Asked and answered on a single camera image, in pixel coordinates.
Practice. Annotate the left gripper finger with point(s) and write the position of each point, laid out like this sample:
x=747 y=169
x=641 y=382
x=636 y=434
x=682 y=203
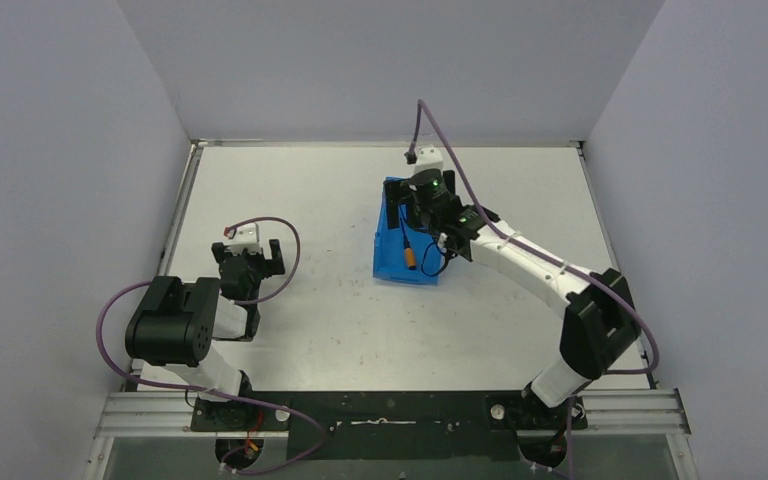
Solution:
x=275 y=263
x=218 y=250

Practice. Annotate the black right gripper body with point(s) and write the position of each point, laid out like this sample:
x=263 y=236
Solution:
x=424 y=215

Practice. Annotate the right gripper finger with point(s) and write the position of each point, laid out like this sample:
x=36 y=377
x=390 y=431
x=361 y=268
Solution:
x=449 y=178
x=397 y=195

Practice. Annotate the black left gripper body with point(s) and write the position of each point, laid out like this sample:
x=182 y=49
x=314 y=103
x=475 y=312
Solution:
x=251 y=261

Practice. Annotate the orange black screwdriver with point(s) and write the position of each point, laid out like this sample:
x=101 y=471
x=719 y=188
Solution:
x=409 y=254

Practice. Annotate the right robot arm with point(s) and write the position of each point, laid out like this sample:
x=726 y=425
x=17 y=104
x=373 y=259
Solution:
x=598 y=320

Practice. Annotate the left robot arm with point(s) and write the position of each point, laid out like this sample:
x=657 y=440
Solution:
x=176 y=323

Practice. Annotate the blue plastic bin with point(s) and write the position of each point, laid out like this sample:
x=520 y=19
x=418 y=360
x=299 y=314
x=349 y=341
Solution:
x=388 y=257

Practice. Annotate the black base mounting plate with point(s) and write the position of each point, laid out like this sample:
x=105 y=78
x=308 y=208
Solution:
x=422 y=442

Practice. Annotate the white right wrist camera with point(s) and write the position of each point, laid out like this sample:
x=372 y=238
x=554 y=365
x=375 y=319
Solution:
x=424 y=158

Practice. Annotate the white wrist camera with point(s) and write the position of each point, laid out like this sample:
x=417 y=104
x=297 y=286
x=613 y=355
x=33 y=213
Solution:
x=424 y=158
x=243 y=239

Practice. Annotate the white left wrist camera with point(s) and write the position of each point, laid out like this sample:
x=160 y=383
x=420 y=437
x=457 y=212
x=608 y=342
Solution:
x=243 y=239

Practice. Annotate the aluminium left table rail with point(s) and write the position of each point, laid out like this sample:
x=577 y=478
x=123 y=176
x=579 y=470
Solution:
x=180 y=206

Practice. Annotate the aluminium back table rail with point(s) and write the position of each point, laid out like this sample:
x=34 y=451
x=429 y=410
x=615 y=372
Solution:
x=234 y=143

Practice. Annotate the aluminium front frame rail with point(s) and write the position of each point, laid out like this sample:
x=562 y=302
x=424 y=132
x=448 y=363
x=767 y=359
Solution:
x=609 y=412

